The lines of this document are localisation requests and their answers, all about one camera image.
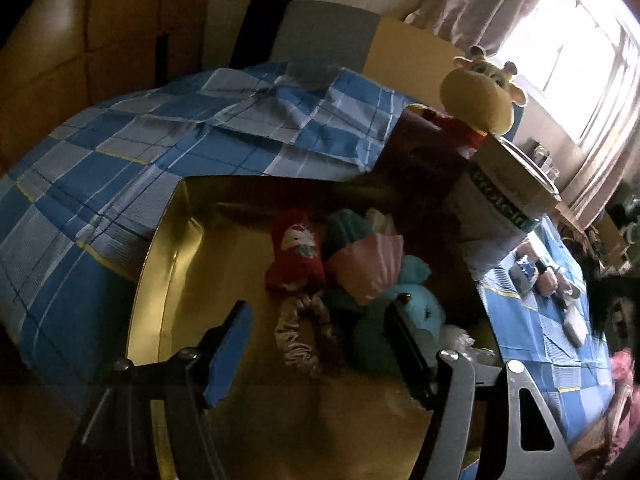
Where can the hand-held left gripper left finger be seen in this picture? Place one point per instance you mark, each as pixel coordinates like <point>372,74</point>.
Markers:
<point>230,355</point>

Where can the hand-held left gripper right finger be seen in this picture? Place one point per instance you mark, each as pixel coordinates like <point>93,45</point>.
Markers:
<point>405,350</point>

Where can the blue plush toy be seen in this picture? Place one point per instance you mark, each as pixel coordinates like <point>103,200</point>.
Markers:
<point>425,310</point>

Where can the patterned braided scrunchie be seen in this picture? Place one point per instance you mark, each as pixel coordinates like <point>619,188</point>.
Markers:
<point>292,345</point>

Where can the pink ribbed plush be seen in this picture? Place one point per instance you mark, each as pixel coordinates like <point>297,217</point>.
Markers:
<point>370,265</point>

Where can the gold box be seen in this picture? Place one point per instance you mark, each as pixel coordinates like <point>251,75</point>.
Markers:
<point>175,260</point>

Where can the red plush stocking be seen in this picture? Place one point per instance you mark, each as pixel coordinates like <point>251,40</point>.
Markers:
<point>295,255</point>

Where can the teal knitted hat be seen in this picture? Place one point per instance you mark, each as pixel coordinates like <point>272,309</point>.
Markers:
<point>347,230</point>

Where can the blue tissue packet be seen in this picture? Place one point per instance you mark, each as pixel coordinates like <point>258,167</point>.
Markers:
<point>524,272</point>

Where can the pink towel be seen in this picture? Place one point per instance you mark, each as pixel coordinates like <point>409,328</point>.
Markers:
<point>549,280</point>

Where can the white foam sponge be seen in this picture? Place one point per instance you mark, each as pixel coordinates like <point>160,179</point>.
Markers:
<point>575,327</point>

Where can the dark red box lid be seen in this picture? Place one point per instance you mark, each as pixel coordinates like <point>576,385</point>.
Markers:
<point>420,185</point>

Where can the large metal tin can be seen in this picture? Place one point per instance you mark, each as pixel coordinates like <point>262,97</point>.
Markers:
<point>500,200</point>

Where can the blue plaid bedsheet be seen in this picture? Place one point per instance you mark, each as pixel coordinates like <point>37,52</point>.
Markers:
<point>100,185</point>

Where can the pink cloth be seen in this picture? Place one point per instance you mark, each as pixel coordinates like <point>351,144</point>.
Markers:
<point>625,375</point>

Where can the glass jars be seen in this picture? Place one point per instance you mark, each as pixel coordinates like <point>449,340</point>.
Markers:
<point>542,160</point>

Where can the yellow giraffe plush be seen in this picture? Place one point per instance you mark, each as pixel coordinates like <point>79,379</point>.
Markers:
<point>475,95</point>

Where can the padded multicolour headboard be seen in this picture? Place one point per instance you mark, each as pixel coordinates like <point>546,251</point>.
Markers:
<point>325,30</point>

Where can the window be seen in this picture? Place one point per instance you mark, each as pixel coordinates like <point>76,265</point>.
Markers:
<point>575,50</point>

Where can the wooden wardrobe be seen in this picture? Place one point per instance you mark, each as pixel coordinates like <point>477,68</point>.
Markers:
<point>100,35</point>

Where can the black bed post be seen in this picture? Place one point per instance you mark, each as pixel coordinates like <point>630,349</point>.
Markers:
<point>265,15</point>

